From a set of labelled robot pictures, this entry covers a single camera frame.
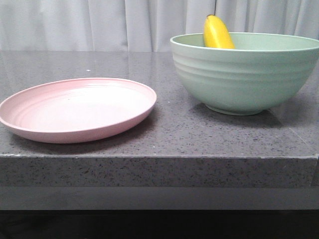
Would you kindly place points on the yellow banana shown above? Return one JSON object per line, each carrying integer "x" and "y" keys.
{"x": 216, "y": 34}

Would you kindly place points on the pink plate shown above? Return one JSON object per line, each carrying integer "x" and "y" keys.
{"x": 77, "y": 110}

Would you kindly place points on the green bowl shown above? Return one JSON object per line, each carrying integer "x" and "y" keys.
{"x": 262, "y": 71}

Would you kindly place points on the white curtain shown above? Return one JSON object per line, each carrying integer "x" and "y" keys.
{"x": 142, "y": 25}

